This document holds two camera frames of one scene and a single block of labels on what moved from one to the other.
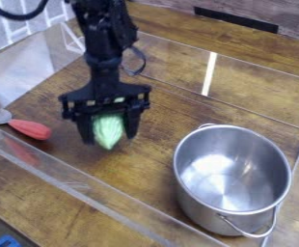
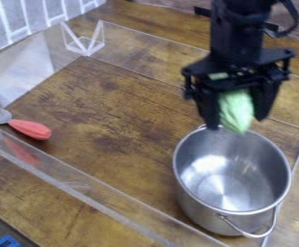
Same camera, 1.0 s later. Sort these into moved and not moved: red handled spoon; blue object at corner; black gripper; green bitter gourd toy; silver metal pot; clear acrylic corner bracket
Moved: green bitter gourd toy; black gripper
Not moved: blue object at corner; clear acrylic corner bracket; silver metal pot; red handled spoon
